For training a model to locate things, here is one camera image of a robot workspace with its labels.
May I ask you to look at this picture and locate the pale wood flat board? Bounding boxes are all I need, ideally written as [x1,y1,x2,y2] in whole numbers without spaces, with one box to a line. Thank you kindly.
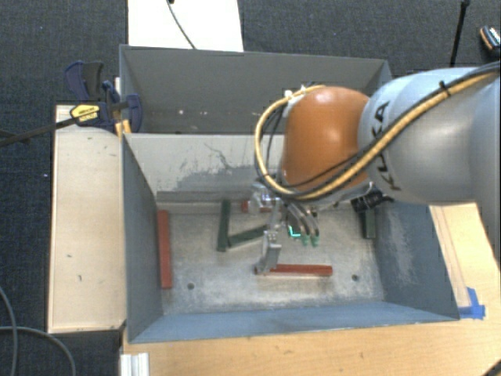
[46,103,128,334]

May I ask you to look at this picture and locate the dark green flat block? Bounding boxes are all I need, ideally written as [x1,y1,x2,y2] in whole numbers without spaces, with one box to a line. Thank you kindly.
[359,208,377,240]
[216,198,232,253]
[227,226,268,248]

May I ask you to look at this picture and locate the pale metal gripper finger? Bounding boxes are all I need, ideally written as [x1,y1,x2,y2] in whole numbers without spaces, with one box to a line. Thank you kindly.
[262,243,283,277]
[254,231,272,275]

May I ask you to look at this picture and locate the black cylinder on white bracket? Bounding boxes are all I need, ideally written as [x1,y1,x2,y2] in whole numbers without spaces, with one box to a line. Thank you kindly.
[350,183,387,214]

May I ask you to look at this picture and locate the grey metal bin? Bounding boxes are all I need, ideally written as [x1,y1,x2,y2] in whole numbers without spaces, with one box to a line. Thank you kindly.
[118,44,461,345]

